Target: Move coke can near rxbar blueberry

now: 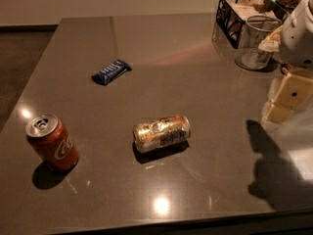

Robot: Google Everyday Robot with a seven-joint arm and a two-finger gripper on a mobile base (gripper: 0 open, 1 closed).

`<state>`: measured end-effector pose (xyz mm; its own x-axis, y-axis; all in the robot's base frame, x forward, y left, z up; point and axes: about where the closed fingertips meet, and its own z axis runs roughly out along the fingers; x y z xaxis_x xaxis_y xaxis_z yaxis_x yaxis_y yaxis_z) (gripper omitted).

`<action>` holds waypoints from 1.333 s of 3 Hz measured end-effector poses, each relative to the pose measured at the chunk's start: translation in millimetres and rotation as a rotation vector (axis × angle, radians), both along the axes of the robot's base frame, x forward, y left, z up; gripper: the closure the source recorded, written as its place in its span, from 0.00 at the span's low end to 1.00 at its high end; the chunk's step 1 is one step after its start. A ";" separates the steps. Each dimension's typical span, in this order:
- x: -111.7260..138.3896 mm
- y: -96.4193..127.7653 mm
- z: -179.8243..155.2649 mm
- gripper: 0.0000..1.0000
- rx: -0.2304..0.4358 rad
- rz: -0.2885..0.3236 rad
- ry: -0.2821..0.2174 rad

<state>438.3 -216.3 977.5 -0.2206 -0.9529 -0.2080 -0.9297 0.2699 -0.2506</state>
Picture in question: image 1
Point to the blue rxbar blueberry wrapper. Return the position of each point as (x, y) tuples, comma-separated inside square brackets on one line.
[(110, 72)]

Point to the gold soda can lying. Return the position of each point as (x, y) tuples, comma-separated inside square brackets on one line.
[(161, 133)]

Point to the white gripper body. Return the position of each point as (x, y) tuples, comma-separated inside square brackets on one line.
[(297, 44)]

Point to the clear glass jar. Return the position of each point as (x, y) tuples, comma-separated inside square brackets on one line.
[(249, 56)]

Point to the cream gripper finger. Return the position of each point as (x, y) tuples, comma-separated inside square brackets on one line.
[(294, 89), (272, 41)]

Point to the black wire basket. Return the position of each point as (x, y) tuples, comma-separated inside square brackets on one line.
[(232, 14)]

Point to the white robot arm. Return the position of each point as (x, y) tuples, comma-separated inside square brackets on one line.
[(299, 21)]

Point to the red coke can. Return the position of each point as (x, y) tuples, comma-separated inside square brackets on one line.
[(48, 136)]

